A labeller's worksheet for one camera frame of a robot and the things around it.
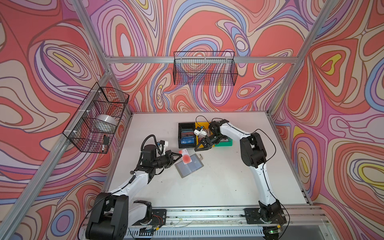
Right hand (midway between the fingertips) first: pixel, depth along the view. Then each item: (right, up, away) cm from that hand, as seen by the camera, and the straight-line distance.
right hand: (198, 152), depth 85 cm
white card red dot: (-7, -2, -2) cm, 8 cm away
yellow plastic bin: (+5, +16, +6) cm, 18 cm away
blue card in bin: (-7, +5, +16) cm, 19 cm away
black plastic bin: (-8, +12, +25) cm, 29 cm away
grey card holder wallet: (-7, -11, +4) cm, 14 cm away
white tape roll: (-45, +19, -11) cm, 50 cm away
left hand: (-9, -1, -4) cm, 9 cm away
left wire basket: (-50, +16, -15) cm, 54 cm away
